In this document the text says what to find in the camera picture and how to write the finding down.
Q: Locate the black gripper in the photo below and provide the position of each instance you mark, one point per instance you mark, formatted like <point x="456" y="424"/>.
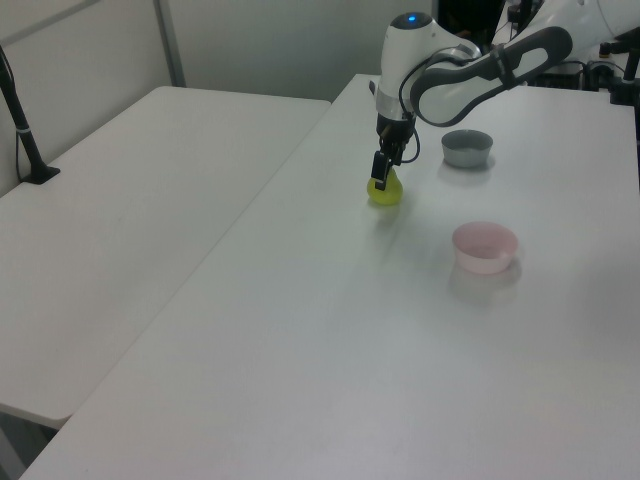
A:
<point x="395" y="132"/>

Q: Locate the green pear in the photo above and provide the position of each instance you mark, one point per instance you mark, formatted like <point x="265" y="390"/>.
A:
<point x="392" y="196"/>

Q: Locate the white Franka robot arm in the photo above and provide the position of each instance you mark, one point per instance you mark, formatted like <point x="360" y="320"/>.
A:
<point x="450" y="95"/>

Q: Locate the grey plastic bowl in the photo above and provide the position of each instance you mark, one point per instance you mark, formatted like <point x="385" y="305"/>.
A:
<point x="467" y="157"/>

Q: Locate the pink plastic bowl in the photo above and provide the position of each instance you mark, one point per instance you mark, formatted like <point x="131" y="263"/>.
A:
<point x="482" y="262"/>

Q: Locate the black monitor stand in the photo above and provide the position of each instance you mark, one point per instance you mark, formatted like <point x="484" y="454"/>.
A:
<point x="522" y="11"/>

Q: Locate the black device with orange tip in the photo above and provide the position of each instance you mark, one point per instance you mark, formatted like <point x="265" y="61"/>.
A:
<point x="612" y="50"/>

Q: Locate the white side table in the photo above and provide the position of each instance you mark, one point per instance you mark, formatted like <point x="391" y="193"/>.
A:
<point x="125" y="225"/>

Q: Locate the black clamp mount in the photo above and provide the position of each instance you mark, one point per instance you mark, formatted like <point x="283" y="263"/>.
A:
<point x="622" y="90"/>

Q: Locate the grey metal partition post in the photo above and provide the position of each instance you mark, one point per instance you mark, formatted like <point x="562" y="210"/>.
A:
<point x="170" y="45"/>

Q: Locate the black camera pole stand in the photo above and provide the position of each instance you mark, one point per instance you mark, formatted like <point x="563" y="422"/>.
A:
<point x="25" y="135"/>

